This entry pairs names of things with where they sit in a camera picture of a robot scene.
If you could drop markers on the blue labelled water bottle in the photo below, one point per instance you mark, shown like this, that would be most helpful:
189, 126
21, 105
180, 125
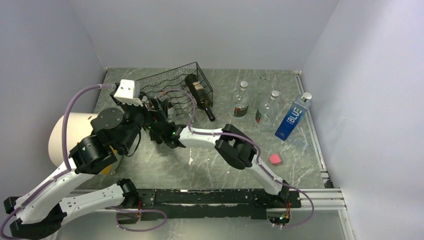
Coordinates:
297, 110

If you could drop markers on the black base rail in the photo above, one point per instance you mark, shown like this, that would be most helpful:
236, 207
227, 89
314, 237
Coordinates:
204, 203

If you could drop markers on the clear red-label bottle silver cap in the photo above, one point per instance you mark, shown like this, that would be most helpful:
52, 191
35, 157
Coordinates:
240, 101

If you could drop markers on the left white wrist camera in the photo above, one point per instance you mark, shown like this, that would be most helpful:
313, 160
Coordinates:
128, 92

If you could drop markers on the pink small object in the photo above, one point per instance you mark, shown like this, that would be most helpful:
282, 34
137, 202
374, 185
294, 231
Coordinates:
275, 159

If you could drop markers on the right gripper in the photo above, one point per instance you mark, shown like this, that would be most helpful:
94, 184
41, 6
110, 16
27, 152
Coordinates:
154, 136

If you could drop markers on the dark green wine bottle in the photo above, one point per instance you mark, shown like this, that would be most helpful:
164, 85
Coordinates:
201, 97

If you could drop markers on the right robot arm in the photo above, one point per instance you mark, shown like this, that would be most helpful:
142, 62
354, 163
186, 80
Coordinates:
238, 150

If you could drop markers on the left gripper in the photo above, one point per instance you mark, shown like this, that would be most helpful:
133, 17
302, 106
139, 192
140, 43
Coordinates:
154, 115

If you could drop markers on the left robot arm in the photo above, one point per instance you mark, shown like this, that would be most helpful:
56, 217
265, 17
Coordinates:
44, 210

